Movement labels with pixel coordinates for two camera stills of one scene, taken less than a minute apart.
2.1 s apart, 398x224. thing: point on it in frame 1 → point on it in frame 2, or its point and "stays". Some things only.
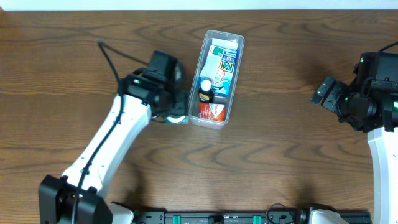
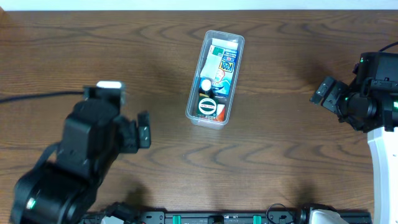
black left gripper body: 179,107 → 143,131
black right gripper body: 328,94 stays
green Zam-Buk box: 181,119 → 207,107
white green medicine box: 212,65 stays
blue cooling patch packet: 221,84 stays
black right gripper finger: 322,91 stays
